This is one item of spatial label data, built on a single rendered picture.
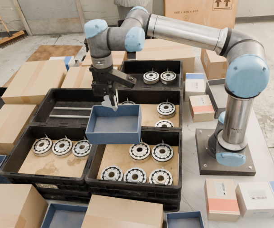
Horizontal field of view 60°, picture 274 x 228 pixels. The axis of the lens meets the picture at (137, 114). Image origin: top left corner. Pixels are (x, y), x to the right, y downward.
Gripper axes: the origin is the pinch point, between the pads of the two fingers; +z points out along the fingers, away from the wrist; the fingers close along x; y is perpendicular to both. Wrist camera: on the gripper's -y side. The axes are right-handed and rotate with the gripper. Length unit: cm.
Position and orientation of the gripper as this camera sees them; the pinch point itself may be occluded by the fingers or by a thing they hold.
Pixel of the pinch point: (116, 107)
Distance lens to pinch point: 98.9
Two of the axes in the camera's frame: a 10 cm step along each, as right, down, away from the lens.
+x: -1.1, 6.4, -7.6
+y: -9.9, 0.0, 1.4
